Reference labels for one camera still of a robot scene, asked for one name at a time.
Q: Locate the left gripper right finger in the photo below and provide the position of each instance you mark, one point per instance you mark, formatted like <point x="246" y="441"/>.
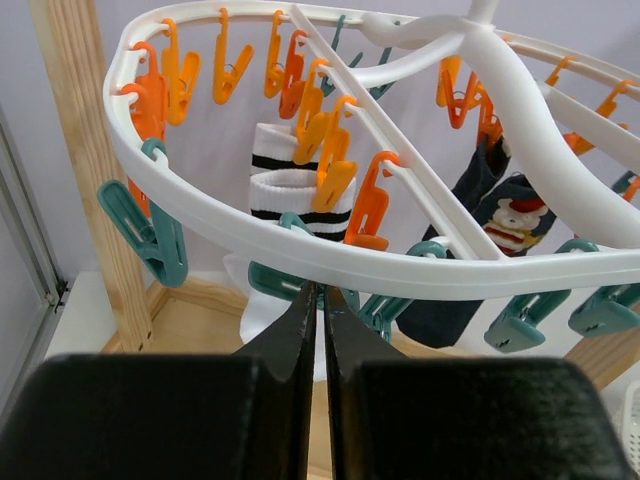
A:
<point x="398" y="417"/>

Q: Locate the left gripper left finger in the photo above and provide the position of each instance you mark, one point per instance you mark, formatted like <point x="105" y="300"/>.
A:
<point x="244" y="415"/>

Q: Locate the teal clothespin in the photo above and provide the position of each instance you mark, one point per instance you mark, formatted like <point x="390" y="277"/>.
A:
<point x="272" y="282"/>
<point x="157" y="239"/>

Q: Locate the white round clip hanger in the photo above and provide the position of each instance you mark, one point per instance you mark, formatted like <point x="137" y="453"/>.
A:
<point x="532" y="114"/>

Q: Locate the wooden hanger stand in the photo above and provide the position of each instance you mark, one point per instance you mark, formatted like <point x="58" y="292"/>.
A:
<point x="70" y="41"/>

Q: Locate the white perforated plastic basket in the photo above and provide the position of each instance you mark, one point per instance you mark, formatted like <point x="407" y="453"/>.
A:
<point x="628" y="421"/>

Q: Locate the white striped sock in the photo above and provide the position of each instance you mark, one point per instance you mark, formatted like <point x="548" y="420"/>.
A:
<point x="278" y="186"/>

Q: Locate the dark navy patterned sock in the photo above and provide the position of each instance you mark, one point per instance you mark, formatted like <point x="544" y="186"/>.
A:
<point x="511" y="218"/>

